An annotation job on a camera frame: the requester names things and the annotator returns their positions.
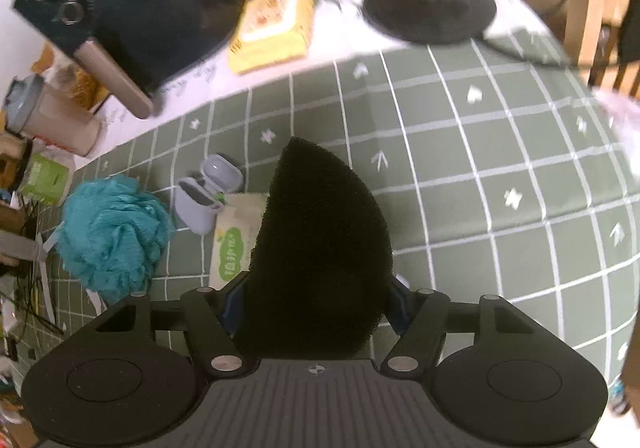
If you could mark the lilac earbuds case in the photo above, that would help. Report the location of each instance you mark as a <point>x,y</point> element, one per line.
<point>201,198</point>

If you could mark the black air fryer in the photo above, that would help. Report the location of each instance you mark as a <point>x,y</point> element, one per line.
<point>132,47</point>

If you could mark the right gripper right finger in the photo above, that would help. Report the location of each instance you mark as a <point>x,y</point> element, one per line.
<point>422,320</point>

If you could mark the teal bath loofah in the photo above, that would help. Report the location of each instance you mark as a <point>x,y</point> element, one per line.
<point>112,235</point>

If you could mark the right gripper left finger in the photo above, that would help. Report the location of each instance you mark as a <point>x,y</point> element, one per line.
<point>210,319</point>

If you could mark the green baby wipes pack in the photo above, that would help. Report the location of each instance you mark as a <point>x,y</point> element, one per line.
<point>237,226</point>

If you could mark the yellow wet wipes pack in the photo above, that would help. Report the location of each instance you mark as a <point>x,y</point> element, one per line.
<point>271,32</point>

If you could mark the black sponge pad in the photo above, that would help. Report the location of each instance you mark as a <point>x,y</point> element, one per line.
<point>321,266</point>

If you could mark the wooden chair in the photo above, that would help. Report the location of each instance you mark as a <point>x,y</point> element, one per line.
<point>593,39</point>

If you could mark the grey lid shaker bottle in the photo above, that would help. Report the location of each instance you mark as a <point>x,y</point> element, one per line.
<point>36,110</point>

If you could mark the green label jar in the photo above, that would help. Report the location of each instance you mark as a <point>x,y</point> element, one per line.
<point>47,177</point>

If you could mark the black kettle base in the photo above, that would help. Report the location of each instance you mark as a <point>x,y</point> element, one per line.
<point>430,22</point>

